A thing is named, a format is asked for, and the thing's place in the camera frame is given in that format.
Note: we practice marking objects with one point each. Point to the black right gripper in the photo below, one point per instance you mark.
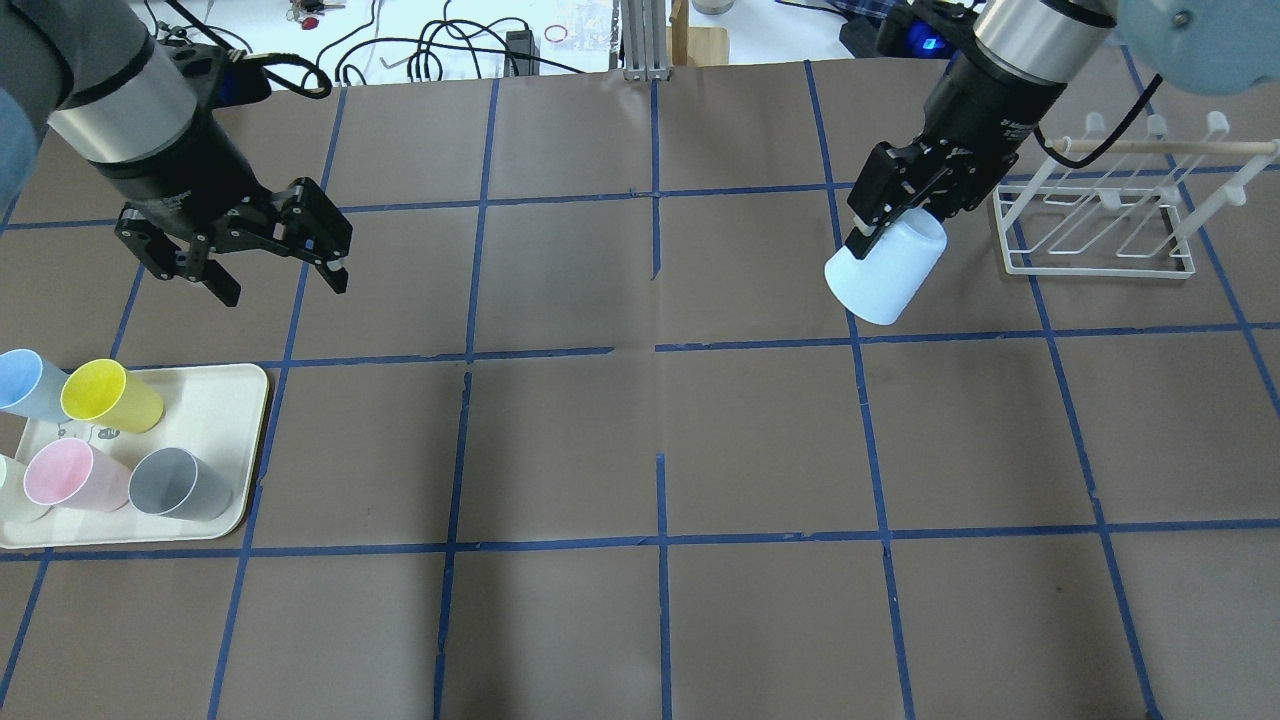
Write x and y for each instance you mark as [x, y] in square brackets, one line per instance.
[978, 110]

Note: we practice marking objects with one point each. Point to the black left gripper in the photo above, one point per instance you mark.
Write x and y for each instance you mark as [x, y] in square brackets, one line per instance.
[185, 172]

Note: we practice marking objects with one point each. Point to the light blue plastic cup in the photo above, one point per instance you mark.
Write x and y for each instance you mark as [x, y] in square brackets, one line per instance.
[876, 282]

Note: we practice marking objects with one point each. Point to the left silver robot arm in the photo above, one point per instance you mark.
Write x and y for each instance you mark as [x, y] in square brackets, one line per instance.
[54, 50]

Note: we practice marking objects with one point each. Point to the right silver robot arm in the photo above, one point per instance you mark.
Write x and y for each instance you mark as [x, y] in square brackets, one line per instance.
[1201, 47]

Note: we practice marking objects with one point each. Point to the yellow plastic cup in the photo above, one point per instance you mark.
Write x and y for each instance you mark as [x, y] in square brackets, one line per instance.
[105, 393]

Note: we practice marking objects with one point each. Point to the grey plastic cup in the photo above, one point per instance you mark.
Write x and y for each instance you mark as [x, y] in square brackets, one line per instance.
[174, 483]

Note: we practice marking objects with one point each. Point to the pink plastic cup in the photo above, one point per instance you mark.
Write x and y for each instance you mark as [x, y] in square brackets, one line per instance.
[70, 474]

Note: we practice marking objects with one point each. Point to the cream plastic cup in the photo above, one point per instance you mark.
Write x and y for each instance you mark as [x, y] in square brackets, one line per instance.
[16, 506]

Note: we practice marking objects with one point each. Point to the cream plastic tray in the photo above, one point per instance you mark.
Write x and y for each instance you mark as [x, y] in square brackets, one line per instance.
[216, 412]

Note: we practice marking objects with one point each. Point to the wooden mug tree stand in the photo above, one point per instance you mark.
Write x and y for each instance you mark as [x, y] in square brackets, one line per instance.
[694, 46]

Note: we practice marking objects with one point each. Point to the white wire cup rack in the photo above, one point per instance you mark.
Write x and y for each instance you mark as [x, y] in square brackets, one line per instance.
[1132, 214]

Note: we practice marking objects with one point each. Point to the aluminium frame post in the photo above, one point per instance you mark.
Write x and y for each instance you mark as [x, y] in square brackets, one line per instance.
[642, 40]

